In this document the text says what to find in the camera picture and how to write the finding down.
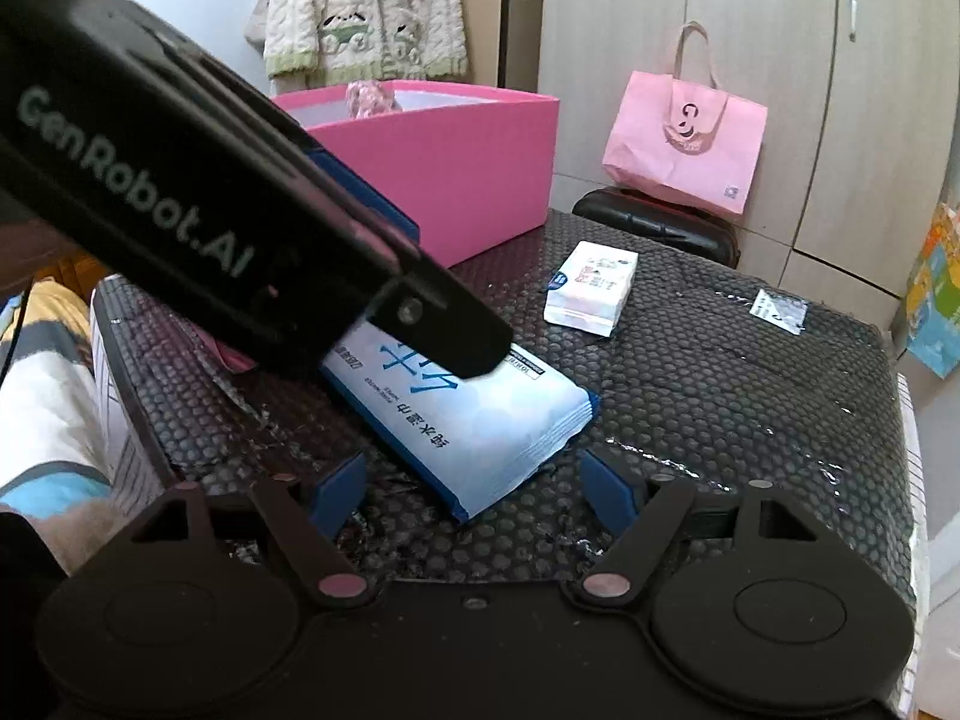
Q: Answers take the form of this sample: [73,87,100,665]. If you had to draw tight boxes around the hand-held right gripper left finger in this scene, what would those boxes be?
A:
[129,450,377,602]

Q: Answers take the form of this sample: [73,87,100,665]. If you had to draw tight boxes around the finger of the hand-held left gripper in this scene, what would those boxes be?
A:
[358,258,517,382]
[309,148,421,247]

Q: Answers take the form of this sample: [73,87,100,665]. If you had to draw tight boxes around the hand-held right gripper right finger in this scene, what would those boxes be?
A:
[573,447,820,605]

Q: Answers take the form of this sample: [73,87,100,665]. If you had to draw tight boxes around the pink floral cloth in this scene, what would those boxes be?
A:
[344,79,399,119]

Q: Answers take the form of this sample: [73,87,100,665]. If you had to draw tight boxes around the pink cardboard box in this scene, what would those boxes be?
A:
[270,79,562,271]

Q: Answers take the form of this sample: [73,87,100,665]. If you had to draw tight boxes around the blue wet wipes pack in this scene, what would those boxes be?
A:
[321,321,602,523]

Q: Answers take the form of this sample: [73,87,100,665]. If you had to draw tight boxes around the white pocket tissue pack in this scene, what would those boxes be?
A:
[543,241,641,338]

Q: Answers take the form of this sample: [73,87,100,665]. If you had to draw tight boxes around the cream knitted cardigan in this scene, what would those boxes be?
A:
[262,0,470,88]

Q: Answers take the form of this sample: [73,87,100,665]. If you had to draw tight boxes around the white hanging bag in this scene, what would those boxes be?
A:
[246,0,280,44]

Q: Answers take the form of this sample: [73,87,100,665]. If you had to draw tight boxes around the black suitcase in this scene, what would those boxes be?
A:
[571,187,742,268]

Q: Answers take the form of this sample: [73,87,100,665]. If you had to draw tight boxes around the small white blue sachet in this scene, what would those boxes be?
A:
[749,288,809,333]

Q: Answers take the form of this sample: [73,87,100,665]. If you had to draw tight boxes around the colourful patterned cloth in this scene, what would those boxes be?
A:
[0,279,115,572]

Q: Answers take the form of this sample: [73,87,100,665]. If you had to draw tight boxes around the pink tote bag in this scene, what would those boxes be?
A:
[602,20,770,218]

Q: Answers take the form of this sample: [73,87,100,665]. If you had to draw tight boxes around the colourful gift bag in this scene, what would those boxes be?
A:
[903,201,960,380]

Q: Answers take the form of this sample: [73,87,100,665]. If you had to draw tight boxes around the beige wardrobe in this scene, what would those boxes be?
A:
[498,0,955,302]

